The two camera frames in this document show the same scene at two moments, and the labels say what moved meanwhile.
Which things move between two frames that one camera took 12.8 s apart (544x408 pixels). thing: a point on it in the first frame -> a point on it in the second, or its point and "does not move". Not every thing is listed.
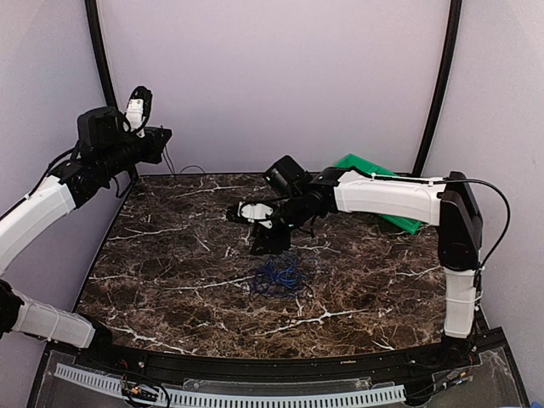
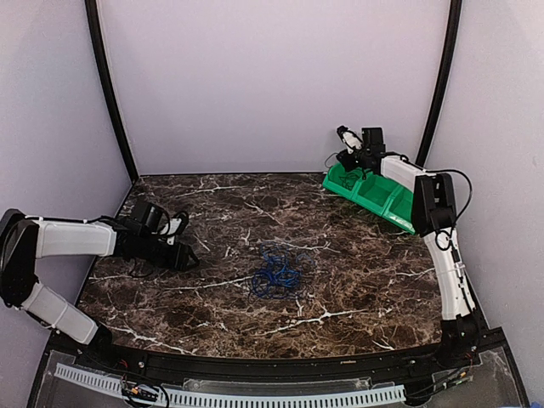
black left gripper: [156, 143] -> [178, 259]
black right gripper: [275, 245] -> [348, 165]
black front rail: [288, 366] does not move
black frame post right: [444, 82] does not move
